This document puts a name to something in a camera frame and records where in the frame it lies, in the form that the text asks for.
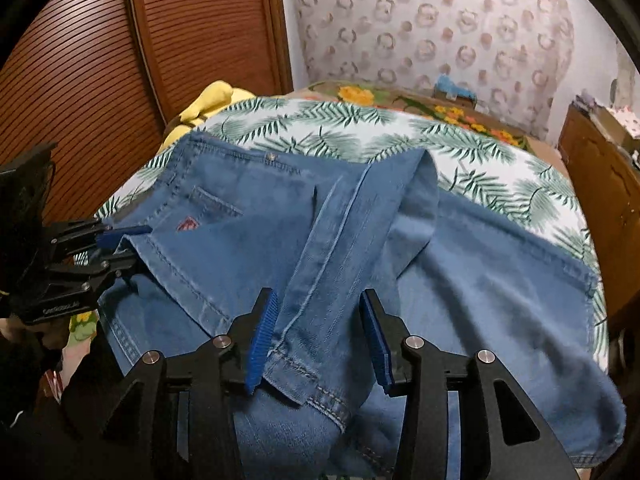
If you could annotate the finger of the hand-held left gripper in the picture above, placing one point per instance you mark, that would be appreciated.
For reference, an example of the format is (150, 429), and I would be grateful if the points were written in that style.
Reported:
(100, 267)
(120, 236)

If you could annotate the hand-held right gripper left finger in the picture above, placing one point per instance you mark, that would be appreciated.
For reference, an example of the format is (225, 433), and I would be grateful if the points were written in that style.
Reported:
(260, 345)

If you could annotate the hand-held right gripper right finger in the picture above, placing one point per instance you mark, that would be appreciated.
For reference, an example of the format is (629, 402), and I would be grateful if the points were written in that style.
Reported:
(375, 345)

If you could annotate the blue denim pants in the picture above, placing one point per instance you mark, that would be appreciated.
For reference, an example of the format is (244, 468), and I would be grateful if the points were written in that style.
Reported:
(240, 260)

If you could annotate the person's dark-sleeved left forearm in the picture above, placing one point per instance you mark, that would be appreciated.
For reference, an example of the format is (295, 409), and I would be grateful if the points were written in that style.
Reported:
(50, 435)

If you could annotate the wooden louvered wardrobe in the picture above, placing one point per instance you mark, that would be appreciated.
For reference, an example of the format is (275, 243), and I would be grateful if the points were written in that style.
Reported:
(100, 85)

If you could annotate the yellow cloth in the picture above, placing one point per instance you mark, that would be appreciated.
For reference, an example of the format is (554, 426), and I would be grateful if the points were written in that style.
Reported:
(210, 105)

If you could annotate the palm leaf printed sheet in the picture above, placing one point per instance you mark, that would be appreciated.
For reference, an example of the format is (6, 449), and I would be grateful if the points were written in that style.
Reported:
(325, 120)

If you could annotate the floral blanket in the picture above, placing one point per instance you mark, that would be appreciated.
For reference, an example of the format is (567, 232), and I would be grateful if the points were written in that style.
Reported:
(350, 95)

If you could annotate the blue item on box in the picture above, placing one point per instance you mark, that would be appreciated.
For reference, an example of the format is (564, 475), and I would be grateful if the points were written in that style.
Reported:
(450, 91)

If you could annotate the wooden sideboard cabinet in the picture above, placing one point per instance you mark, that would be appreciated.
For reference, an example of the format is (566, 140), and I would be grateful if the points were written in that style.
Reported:
(600, 200)

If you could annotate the circle patterned curtain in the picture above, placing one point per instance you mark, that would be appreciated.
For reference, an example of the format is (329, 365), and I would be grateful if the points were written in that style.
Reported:
(425, 25)

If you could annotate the open cardboard box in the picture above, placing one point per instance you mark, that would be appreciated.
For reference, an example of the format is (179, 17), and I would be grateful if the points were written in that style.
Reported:
(620, 125)

